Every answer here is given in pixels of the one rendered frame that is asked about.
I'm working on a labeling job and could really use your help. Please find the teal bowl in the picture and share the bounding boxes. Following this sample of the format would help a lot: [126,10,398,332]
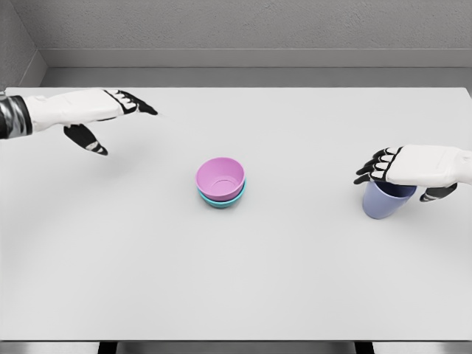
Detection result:
[198,180,247,211]

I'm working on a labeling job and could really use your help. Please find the pink bowl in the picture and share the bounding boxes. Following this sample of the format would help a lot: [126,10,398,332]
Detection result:
[195,157,246,202]

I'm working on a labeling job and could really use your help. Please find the lavender blue cup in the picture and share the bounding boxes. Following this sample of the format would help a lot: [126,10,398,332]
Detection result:
[361,179,418,221]

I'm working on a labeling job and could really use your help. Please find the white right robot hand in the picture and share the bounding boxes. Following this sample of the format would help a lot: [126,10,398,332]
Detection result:
[353,145,464,203]

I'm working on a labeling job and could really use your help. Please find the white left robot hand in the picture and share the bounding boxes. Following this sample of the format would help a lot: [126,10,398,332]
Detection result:
[47,88,159,156]

